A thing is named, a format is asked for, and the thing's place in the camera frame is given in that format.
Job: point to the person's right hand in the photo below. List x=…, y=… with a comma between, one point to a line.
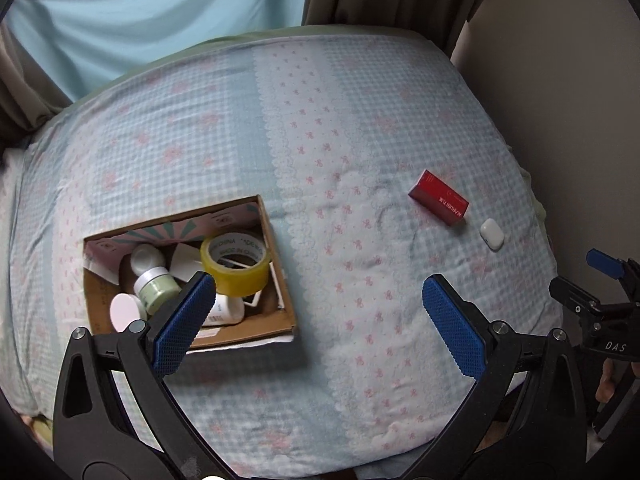
x=606, y=382

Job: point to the white lid cream jar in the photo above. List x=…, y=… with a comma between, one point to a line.
x=146, y=258

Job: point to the yellow clear tape roll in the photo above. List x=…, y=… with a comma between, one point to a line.
x=235, y=280

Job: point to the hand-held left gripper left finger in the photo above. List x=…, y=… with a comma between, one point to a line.
x=185, y=325

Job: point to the thin white plastic piece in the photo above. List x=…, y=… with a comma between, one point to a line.
x=272, y=282

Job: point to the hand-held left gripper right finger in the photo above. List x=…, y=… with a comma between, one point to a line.
x=452, y=325

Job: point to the white earbuds case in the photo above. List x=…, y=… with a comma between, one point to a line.
x=492, y=234

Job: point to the blue checked floral bedsheet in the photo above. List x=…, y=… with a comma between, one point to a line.
x=350, y=160

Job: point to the light blue hanging cloth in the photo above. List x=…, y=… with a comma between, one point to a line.
x=150, y=15

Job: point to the green jar with white lid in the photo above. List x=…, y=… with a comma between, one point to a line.
x=159, y=287

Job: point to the colourful striped cloth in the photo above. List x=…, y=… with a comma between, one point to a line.
x=37, y=432

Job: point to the cardboard box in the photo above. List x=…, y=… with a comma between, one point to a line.
x=102, y=300

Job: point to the pink lid jar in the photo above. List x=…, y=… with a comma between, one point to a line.
x=126, y=310

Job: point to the small red box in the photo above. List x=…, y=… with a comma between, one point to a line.
x=440, y=200

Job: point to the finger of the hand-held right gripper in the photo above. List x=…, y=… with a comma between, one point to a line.
x=570, y=292
x=605, y=262

